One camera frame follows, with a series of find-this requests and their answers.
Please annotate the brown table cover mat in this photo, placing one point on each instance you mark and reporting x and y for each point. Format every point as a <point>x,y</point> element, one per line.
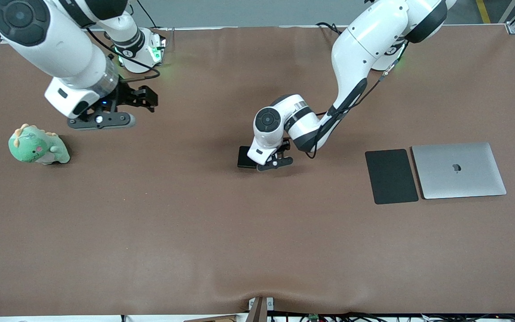
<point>257,237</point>

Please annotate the silver closed laptop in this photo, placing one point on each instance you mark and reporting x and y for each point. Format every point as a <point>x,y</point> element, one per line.
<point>458,179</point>

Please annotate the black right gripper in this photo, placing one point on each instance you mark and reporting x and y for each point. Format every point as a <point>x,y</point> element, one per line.
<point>128,95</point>

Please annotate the black smartphone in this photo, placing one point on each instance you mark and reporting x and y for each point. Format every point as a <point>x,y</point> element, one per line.
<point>243,156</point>

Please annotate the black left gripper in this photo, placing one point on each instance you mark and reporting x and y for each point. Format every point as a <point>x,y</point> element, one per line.
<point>284,146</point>

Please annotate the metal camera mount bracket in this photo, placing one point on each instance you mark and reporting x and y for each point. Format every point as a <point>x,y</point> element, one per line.
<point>259,308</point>

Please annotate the black mouse pad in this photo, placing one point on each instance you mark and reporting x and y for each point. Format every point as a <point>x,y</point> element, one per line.
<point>391,176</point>

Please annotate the green dinosaur plush toy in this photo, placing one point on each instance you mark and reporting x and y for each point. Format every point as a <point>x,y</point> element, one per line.
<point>31,147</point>

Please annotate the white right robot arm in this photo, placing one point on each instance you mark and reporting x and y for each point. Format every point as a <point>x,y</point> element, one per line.
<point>56,44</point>

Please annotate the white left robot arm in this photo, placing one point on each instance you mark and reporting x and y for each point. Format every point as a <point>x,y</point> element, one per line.
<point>356,49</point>

